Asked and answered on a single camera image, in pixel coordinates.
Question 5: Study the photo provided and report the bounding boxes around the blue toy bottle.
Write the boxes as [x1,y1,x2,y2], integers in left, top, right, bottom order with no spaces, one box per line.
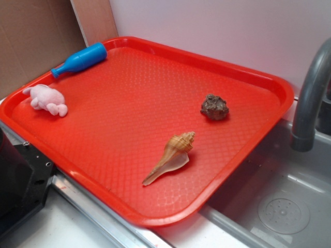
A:
[51,42,108,78]

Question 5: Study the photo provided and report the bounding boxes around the pink plush toy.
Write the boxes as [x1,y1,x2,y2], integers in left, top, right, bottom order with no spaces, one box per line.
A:
[22,84,68,117]

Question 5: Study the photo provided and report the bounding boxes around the light wooden board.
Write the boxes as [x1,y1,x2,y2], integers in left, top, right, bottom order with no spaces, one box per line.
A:
[70,0,118,46]

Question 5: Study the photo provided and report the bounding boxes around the grey toy faucet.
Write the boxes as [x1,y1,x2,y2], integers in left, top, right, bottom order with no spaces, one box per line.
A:
[290,39,330,152]

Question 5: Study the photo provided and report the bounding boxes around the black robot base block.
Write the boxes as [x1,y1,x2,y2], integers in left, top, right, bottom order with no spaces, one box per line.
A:
[1,131,54,238]

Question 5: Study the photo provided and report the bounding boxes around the grey toy sink basin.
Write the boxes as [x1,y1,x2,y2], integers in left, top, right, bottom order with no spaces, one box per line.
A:
[155,97,331,248]

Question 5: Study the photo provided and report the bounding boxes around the red plastic tray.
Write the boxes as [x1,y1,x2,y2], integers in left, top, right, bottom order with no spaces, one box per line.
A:
[1,37,294,227]

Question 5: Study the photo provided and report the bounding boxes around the tan spiral seashell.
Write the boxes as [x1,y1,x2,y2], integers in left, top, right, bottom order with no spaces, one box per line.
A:
[142,132,195,186]

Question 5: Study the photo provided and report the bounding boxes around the brown rock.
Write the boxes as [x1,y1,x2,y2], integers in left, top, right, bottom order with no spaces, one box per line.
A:
[200,94,229,121]

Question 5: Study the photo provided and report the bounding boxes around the brown cardboard panel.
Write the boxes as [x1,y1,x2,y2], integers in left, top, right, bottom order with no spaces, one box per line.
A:
[1,1,85,98]

